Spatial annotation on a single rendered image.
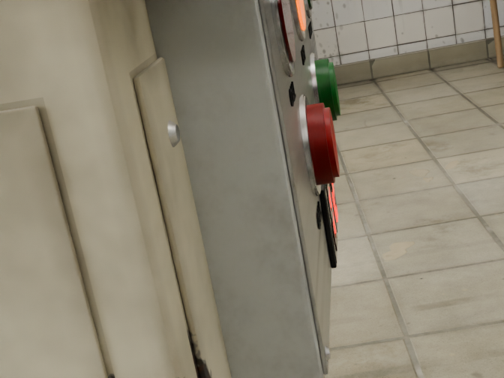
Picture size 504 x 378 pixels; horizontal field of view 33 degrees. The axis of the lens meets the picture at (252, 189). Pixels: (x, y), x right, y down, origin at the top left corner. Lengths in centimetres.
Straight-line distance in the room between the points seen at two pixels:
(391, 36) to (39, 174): 426
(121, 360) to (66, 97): 7
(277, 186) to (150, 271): 5
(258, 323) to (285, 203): 4
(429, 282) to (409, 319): 18
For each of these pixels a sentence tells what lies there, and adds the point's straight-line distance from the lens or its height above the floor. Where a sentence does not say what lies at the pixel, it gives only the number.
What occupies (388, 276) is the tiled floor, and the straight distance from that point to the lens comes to 206.
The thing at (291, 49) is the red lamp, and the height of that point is 80.
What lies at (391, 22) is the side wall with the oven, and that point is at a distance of 444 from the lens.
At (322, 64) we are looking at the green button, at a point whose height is 77.
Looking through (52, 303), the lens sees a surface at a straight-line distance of 22.
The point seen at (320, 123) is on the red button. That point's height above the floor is 77.
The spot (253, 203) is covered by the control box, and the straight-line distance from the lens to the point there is 25.
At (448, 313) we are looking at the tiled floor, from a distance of 185.
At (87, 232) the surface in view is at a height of 78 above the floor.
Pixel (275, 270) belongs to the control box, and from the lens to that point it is 25.
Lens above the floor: 84
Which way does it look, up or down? 17 degrees down
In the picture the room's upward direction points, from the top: 11 degrees counter-clockwise
